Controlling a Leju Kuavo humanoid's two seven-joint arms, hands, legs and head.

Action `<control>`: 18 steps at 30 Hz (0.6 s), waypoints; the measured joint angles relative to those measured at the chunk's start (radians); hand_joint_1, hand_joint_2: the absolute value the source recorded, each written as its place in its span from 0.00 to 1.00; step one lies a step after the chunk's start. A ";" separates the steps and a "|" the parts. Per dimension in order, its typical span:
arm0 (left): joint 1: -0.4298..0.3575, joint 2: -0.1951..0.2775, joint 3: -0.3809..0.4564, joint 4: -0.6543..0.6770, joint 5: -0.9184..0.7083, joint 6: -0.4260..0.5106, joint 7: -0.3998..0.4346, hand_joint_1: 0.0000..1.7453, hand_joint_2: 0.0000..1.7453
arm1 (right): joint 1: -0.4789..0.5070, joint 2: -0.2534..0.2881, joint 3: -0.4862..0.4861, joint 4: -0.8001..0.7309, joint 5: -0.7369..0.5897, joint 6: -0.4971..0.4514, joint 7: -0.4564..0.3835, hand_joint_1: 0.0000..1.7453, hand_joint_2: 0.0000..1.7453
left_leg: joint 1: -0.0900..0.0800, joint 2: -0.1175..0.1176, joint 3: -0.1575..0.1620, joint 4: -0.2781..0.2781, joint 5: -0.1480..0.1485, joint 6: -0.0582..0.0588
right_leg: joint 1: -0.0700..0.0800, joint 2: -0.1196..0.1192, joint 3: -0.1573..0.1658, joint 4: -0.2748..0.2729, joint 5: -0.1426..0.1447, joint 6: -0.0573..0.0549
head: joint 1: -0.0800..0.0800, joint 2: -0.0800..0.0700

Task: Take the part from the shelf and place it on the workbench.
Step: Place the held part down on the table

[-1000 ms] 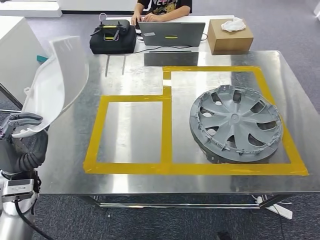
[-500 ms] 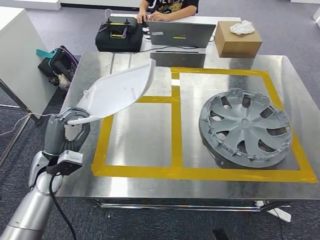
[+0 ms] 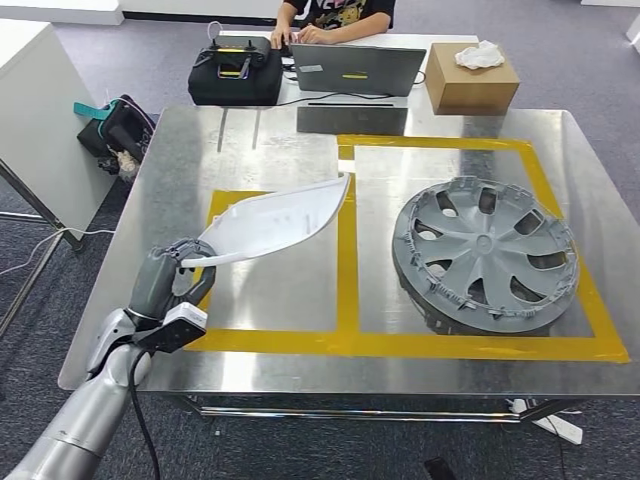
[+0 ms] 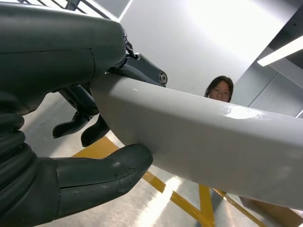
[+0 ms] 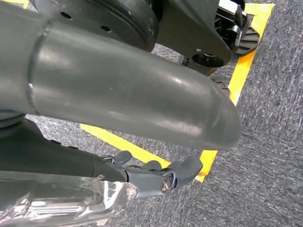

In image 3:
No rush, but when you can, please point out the steel table leg frame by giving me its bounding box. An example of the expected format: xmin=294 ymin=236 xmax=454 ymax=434
xmin=0 ymin=158 xmax=85 ymax=340

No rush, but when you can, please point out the white power strip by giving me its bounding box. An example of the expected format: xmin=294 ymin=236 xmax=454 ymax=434
xmin=509 ymin=397 xmax=584 ymax=447

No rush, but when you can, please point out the white plastic car part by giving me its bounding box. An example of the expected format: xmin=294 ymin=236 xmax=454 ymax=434
xmin=180 ymin=173 xmax=352 ymax=270

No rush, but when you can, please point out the black carry case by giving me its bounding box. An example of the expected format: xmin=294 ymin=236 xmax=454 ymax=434
xmin=187 ymin=36 xmax=285 ymax=107

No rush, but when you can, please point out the yellow table tape outline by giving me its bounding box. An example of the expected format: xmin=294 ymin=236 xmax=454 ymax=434
xmin=182 ymin=134 xmax=631 ymax=364

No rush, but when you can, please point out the brown cardboard box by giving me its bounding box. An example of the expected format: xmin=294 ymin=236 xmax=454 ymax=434
xmin=425 ymin=41 xmax=521 ymax=117

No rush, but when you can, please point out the stainless steel workbench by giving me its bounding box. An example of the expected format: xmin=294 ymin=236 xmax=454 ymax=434
xmin=57 ymin=105 xmax=640 ymax=425

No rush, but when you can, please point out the white desk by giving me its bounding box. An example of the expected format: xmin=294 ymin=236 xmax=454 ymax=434
xmin=220 ymin=29 xmax=481 ymax=111

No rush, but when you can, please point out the black right robot foot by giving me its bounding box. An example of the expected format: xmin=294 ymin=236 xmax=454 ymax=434
xmin=423 ymin=457 xmax=458 ymax=480

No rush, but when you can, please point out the white floor cable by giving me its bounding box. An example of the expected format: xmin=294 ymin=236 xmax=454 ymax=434
xmin=0 ymin=227 xmax=116 ymax=278

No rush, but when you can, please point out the person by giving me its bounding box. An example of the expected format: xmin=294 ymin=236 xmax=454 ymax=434
xmin=269 ymin=0 xmax=397 ymax=51

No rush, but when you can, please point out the grey laptop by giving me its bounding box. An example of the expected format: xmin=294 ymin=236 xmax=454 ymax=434
xmin=290 ymin=42 xmax=427 ymax=99

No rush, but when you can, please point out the grey plastic wheel hubcap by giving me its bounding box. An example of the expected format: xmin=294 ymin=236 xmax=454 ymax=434
xmin=391 ymin=175 xmax=581 ymax=337

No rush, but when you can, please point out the black bag teal strap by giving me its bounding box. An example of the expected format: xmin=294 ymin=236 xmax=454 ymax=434
xmin=73 ymin=94 xmax=159 ymax=184

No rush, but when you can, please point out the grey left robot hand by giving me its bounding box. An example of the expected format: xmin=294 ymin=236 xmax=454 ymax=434
xmin=127 ymin=238 xmax=218 ymax=326

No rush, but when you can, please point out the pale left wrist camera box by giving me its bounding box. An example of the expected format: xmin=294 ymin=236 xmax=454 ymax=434
xmin=134 ymin=301 xmax=208 ymax=356

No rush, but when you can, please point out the white crumpled tissue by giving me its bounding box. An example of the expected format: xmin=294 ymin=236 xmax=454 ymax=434
xmin=454 ymin=39 xmax=506 ymax=72

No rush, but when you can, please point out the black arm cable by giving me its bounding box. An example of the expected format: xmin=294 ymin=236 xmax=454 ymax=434
xmin=128 ymin=349 xmax=162 ymax=480

